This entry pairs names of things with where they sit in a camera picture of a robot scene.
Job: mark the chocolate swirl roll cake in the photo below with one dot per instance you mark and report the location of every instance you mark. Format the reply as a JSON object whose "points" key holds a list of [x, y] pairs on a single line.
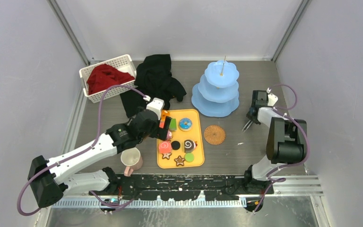
{"points": [[189, 146]]}

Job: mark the pink mug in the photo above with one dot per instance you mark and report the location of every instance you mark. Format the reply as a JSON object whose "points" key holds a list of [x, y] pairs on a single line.
{"points": [[132, 160]]}

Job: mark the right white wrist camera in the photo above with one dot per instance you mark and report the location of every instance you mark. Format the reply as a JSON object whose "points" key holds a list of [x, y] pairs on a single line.
{"points": [[272, 99]]}

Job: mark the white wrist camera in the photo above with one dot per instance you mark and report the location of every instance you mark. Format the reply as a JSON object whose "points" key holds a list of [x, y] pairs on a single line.
{"points": [[272, 99], [156, 105]]}

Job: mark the white plastic basket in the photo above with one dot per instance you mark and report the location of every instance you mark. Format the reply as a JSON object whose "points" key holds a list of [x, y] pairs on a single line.
{"points": [[123, 63]]}

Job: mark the black cloth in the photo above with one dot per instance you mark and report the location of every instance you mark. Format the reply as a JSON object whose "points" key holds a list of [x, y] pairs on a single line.
{"points": [[154, 78]]}

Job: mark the blue three-tier cake stand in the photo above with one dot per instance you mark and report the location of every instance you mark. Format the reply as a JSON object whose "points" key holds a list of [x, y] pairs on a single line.
{"points": [[217, 93]]}

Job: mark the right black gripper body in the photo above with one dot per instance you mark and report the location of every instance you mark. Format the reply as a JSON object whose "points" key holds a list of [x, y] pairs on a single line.
{"points": [[251, 117]]}

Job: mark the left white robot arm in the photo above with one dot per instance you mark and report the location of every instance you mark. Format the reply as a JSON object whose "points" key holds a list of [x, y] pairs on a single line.
{"points": [[51, 179]]}

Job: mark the orange donut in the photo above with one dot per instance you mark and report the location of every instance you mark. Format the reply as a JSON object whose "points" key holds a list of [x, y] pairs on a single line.
{"points": [[164, 114]]}

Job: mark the black round cookie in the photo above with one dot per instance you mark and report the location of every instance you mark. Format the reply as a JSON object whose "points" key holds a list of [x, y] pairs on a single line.
{"points": [[175, 145]]}

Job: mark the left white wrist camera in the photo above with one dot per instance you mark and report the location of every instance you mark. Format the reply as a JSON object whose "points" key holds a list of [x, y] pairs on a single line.
{"points": [[156, 105]]}

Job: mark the red cloth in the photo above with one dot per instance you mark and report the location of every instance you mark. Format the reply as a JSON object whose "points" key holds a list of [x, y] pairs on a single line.
{"points": [[105, 76]]}

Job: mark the metal tongs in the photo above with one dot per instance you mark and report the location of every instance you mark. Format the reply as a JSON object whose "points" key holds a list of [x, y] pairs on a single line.
{"points": [[247, 126]]}

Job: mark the green round macaron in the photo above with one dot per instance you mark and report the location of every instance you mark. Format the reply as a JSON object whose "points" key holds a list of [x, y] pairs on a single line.
{"points": [[189, 157]]}

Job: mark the pink cube cake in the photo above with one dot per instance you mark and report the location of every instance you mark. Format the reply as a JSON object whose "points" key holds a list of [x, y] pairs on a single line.
{"points": [[169, 135]]}

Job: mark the brown star cookie left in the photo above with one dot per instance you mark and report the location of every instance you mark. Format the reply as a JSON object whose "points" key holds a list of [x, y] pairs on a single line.
{"points": [[166, 155]]}

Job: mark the brown star cookie right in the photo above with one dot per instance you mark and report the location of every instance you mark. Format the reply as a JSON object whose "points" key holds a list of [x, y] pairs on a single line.
{"points": [[179, 161]]}

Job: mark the right woven coaster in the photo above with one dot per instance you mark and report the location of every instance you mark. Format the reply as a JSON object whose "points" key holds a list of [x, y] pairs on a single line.
{"points": [[214, 134]]}

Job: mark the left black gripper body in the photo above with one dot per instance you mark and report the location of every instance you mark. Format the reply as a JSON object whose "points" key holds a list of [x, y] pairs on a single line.
{"points": [[153, 132]]}

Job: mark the brown star cookie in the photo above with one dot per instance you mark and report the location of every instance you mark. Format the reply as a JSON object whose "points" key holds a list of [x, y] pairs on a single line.
{"points": [[179, 161], [166, 155]]}

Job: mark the blue donut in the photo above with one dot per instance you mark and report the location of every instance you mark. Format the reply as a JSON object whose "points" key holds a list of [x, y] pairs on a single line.
{"points": [[185, 124]]}

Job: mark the yellow tray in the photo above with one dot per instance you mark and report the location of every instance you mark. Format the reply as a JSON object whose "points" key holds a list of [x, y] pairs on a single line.
{"points": [[194, 134]]}

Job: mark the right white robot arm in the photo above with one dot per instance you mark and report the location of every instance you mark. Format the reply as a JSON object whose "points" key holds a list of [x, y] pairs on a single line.
{"points": [[287, 141]]}

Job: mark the green roll cake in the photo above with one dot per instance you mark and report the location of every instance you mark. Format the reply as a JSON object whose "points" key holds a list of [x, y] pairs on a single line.
{"points": [[173, 125]]}

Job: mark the pink swirl roll cake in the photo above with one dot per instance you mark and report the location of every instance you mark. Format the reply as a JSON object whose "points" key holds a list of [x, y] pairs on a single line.
{"points": [[164, 147]]}

